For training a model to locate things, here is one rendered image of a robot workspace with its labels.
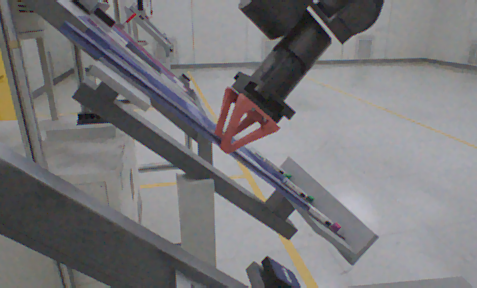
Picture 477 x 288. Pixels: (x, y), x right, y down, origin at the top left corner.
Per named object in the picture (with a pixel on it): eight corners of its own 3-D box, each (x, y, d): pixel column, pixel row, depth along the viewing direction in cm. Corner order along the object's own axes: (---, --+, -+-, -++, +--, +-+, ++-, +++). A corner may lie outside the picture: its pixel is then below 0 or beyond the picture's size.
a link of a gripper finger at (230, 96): (205, 139, 43) (252, 81, 42) (195, 124, 49) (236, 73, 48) (243, 167, 46) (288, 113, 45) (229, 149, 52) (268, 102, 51)
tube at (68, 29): (331, 228, 59) (335, 224, 59) (335, 233, 58) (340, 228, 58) (61, 28, 37) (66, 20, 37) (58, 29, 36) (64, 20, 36)
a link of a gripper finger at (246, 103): (207, 142, 42) (256, 83, 41) (196, 126, 48) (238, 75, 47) (246, 171, 44) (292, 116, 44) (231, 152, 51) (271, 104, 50)
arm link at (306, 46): (344, 40, 44) (321, 37, 49) (312, 2, 41) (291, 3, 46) (310, 81, 45) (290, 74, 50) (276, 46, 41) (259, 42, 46)
